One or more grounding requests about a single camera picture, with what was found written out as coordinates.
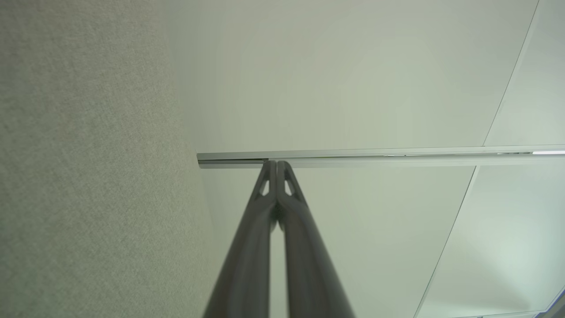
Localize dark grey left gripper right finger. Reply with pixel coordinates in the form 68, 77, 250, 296
277, 161, 356, 318

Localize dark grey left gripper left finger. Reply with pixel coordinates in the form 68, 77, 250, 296
203, 160, 277, 318

